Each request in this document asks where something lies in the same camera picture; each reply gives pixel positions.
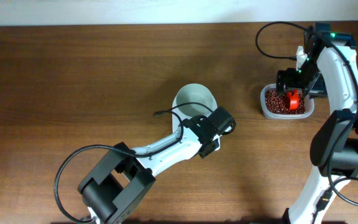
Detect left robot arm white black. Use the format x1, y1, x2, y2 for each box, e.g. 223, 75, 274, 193
78, 107, 236, 224

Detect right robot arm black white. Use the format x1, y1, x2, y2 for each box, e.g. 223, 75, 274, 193
276, 22, 358, 223

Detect red adzuki beans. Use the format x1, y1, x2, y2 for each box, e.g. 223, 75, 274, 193
264, 89, 306, 114

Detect orange measuring scoop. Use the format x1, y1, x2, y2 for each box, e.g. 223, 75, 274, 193
287, 90, 300, 111

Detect white round bowl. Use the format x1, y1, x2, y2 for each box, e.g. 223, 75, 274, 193
172, 83, 218, 117

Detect clear plastic container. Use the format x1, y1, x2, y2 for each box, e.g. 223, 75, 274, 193
260, 84, 314, 119

